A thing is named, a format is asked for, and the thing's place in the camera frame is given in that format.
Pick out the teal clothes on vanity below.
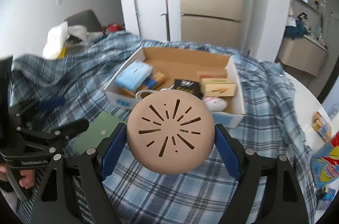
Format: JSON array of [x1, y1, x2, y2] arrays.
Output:
[[284, 17, 308, 39]]

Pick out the grey chair back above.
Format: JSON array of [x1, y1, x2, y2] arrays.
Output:
[[65, 10, 102, 32]]

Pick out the red dark broom handle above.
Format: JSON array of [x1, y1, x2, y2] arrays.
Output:
[[160, 0, 171, 42]]

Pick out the white plastic bag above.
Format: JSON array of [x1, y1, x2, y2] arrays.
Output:
[[43, 21, 87, 59]]

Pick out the black phone-like box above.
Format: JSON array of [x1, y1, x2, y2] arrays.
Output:
[[172, 79, 203, 98]]

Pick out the orange blue cigarette box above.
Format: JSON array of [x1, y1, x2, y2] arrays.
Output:
[[116, 71, 168, 97]]

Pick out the white charging cable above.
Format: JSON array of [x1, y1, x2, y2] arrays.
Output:
[[134, 88, 170, 100]]

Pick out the grey mop handle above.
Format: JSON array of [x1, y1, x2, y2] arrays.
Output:
[[133, 0, 142, 37]]

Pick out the round tan silicone coaster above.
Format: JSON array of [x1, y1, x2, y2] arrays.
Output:
[[127, 90, 215, 175]]

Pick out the red ice tea bottle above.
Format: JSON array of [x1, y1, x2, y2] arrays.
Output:
[[310, 133, 338, 189]]

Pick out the green leather pouch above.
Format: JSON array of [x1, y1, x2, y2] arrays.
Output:
[[72, 111, 125, 155]]

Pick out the bathroom vanity cabinet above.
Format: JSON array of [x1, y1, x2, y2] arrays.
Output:
[[278, 36, 328, 77]]

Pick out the shallow cardboard box tray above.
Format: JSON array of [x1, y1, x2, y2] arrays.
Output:
[[104, 47, 246, 128]]

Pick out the person's left hand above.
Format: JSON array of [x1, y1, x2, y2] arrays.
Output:
[[0, 164, 35, 189]]

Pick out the gold red cigarette box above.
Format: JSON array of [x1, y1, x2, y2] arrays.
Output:
[[200, 78, 237, 97]]

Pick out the gold blue box on table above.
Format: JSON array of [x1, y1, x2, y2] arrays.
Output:
[[312, 112, 332, 142]]

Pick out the white plush bunny pink bow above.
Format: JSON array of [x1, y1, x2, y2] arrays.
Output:
[[202, 97, 228, 112]]

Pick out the dark blue small box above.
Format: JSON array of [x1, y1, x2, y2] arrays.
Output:
[[316, 187, 336, 211]]

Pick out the blue tissue pack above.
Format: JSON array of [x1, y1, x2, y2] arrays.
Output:
[[115, 60, 153, 92]]

